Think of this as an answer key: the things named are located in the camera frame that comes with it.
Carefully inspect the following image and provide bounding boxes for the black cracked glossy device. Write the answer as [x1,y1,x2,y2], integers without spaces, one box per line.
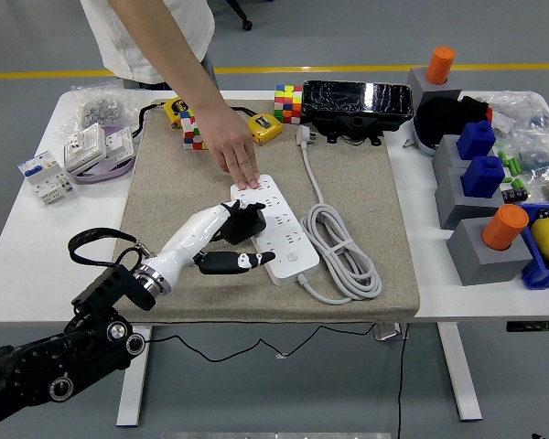
[300,80,414,146]

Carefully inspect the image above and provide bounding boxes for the black office chair base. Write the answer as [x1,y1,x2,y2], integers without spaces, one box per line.
[226,0,253,32]

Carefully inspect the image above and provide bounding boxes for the metal bracket under table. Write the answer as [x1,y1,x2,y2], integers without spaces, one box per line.
[372,322,411,342]

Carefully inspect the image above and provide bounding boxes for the white blue round device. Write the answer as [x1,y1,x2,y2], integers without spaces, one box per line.
[412,116,441,159]

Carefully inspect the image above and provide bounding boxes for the tall colourful puzzle cube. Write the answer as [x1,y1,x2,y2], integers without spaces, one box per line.
[273,84,303,124]

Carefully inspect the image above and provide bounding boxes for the blue plastic bin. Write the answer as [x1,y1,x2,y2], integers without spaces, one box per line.
[520,201,549,291]

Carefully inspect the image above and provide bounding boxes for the black table control panel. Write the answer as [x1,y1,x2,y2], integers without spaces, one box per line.
[505,319,549,333]

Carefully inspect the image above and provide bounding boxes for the thin black plug cord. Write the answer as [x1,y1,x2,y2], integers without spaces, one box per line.
[139,322,379,363]

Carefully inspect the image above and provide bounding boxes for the clear bag of small parts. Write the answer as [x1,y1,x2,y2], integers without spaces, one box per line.
[487,90,549,136]

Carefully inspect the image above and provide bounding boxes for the hanging black table cable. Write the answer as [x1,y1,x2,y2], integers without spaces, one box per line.
[395,322,411,439]

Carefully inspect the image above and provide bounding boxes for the yellow tape measure black label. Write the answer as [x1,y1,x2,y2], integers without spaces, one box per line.
[135,96,193,136]

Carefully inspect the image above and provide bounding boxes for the scrambled colourful puzzle cube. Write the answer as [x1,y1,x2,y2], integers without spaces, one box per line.
[179,109,210,151]

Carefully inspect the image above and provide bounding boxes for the black purple small component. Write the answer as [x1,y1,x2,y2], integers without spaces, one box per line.
[501,178,529,204]

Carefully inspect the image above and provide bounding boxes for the white table leg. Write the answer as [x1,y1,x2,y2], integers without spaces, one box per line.
[115,325,153,429]
[436,322,482,423]

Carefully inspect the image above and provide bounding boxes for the person's right hand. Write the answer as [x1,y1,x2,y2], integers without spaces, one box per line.
[194,105,262,191]

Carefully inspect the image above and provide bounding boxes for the white blue circuit breaker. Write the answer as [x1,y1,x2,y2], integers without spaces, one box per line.
[16,150,74,206]

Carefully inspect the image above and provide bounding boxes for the blue plastic block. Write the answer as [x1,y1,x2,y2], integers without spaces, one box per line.
[460,155,506,199]
[456,120,497,161]

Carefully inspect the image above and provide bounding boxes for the clear bag of blue parts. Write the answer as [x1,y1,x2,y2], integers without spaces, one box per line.
[512,127,549,184]

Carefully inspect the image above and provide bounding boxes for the person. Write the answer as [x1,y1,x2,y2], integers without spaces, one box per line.
[80,0,221,91]

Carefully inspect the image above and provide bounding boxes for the yellow tape measure grey label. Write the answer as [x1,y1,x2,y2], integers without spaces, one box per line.
[231,105,285,146]

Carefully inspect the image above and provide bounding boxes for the clear bag of metal nuts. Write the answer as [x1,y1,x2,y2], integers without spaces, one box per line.
[54,80,152,138]

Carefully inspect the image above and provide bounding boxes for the orange cylinder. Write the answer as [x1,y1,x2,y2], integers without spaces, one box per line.
[425,46,457,87]
[480,203,531,252]

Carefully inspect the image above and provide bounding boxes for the purple tape roll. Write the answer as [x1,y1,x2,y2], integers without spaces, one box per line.
[70,125,135,185]

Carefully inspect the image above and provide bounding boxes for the grey power strip cable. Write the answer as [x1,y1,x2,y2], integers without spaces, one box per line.
[295,125,383,305]

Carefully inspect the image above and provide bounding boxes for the white wall socket panel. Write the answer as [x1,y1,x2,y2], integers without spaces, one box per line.
[102,125,134,159]
[62,123,106,174]

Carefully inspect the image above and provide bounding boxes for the grey-brown mat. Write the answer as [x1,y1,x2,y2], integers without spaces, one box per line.
[113,98,421,325]

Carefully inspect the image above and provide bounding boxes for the white power strip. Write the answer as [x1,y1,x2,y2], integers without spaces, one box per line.
[230,173,320,288]

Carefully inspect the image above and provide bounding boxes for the black cloth cap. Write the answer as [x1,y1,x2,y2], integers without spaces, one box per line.
[414,94,492,143]

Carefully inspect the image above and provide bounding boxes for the grey block with hole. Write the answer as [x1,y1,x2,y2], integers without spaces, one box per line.
[432,134,476,174]
[434,166,505,230]
[406,67,463,109]
[446,219,534,286]

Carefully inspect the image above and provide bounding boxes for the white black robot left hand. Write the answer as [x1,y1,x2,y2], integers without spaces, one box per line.
[141,199,277,294]

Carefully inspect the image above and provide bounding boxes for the black plug adapter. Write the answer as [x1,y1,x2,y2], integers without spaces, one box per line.
[219,208,267,246]

